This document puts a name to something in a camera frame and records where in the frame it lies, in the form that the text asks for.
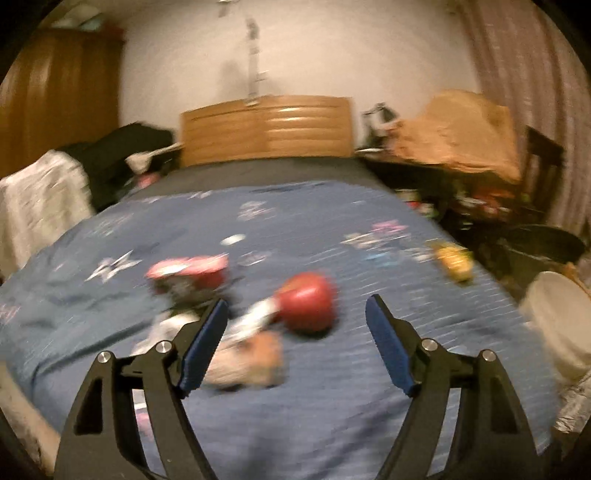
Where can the red dark crumpled wrapper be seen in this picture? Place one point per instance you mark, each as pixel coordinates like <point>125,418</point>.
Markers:
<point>194,272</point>

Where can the metal clip-on holder arm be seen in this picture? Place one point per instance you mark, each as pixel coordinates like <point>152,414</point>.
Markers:
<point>253,60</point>

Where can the wooden headboard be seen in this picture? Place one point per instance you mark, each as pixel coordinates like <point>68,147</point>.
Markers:
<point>268,131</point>

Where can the white crumpled cloth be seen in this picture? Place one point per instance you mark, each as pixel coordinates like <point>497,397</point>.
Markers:
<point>37,203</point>

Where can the white bottle cap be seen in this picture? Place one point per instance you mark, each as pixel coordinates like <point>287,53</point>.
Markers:
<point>233,240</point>

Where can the orange cover cloth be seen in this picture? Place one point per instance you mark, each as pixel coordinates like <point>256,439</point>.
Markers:
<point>457,134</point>

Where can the beige cloth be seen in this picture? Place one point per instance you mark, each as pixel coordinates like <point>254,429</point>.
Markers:
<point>147,157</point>

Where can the brown wooden wardrobe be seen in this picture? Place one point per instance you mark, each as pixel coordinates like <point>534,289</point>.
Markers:
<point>55,92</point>

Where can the white plastic bucket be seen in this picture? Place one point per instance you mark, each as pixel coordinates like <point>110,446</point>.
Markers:
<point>558,318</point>

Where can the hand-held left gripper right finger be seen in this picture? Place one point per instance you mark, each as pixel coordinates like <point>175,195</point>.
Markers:
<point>390,348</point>

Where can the red apple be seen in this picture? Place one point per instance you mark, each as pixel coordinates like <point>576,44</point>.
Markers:
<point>307,302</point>

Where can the crinkled silver foil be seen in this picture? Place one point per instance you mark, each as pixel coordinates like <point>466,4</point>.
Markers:
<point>575,410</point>

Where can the black trash bin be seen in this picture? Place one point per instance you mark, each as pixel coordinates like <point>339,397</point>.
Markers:
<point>540,249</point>

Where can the blue star printed blanket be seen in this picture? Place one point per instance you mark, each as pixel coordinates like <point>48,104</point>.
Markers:
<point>300,221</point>

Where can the black clothes pile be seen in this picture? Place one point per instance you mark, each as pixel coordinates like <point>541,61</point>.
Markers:
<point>120,152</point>

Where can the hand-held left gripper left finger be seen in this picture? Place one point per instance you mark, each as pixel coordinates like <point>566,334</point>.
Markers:
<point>203,348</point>

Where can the dark wooden desk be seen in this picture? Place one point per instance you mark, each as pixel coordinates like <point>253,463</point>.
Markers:
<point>443,184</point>

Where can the black desk lamp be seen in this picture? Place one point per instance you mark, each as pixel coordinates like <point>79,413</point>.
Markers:
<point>378,117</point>

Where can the dark wooden chair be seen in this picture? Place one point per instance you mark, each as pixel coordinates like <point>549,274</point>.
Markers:
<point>545,170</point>

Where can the patterned beige curtain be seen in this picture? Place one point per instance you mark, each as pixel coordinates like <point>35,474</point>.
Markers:
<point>531,92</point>

